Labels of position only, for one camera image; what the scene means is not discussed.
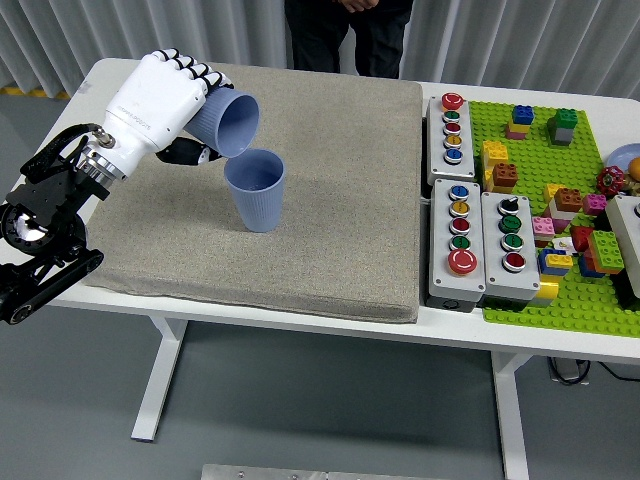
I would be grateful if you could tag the yellow toy block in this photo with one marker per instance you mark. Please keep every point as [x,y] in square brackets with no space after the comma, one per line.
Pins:
[518,127]
[495,152]
[488,180]
[550,192]
[560,261]

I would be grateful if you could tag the brown small object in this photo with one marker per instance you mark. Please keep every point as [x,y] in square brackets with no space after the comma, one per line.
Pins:
[634,188]

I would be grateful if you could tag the selector switch control box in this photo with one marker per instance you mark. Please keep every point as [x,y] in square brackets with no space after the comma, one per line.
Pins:
[495,275]

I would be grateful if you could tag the long five-button control box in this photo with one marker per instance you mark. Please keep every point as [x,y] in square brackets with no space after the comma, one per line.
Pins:
[450,160]

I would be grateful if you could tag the grey-brown cushion mat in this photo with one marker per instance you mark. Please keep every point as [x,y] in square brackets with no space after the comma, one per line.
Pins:
[325,200]

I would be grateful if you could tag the magenta toy block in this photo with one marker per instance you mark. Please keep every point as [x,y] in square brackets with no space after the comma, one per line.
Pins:
[595,205]

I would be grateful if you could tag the green toy block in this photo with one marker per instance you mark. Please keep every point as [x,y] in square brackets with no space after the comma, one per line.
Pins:
[566,118]

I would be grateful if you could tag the white toy block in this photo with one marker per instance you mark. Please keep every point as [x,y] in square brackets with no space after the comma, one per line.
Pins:
[556,211]

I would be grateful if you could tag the grey toy block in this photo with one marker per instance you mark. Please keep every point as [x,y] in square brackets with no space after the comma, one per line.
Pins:
[561,136]

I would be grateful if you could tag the small grey table sticker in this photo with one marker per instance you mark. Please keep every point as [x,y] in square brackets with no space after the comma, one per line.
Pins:
[85,88]

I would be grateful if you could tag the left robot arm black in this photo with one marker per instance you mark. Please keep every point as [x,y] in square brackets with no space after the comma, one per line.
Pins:
[45,200]

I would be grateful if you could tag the pink toy block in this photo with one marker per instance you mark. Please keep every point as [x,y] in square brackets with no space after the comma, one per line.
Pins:
[543,227]
[514,135]

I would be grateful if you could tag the white table leg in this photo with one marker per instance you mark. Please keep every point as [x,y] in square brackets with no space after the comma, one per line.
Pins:
[512,425]
[160,380]

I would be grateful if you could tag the orange fruit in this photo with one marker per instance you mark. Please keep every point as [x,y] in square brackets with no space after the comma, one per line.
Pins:
[635,168]

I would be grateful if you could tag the green tilted block stack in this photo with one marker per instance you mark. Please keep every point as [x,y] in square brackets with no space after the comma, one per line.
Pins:
[606,250]

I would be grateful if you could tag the person's left hand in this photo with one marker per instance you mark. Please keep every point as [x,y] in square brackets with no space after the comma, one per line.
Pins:
[360,5]

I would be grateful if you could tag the blue ribbed plastic cup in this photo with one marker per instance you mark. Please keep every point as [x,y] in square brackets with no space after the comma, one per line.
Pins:
[240,125]
[257,200]

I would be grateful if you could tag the green studded baseplate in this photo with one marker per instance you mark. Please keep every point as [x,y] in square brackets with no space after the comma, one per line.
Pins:
[535,165]

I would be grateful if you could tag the red valve wheel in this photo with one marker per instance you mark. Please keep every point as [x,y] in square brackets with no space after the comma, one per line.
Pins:
[611,181]

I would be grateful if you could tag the red toy block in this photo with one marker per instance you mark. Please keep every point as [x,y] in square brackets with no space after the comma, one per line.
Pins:
[581,239]

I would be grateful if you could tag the blue toy block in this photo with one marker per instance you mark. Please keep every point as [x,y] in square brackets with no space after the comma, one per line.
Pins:
[522,114]
[542,262]
[590,270]

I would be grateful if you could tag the light blue plate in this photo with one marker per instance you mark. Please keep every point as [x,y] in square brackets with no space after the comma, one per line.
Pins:
[622,154]

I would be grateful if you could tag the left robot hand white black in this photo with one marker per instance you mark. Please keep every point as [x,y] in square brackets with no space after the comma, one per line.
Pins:
[150,105]

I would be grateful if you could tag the yellow toy cylinder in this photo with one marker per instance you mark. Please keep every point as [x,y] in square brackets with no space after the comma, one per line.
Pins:
[547,292]

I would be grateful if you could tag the white control box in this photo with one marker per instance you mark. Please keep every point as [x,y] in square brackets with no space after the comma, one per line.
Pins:
[627,235]

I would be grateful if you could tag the grey power adapter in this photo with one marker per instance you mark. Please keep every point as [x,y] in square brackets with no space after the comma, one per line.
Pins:
[567,372]

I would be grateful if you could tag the wide five-button control box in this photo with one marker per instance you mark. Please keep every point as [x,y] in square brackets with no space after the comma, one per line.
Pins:
[445,280]

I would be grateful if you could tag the brown toy block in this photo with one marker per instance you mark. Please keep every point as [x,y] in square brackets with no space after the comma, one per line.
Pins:
[505,177]
[569,200]

